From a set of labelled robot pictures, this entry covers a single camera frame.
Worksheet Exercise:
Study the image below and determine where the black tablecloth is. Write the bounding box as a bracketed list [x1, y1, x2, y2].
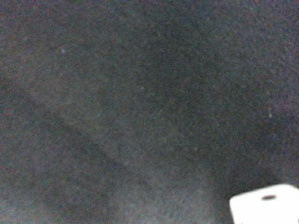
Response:
[0, 0, 299, 224]

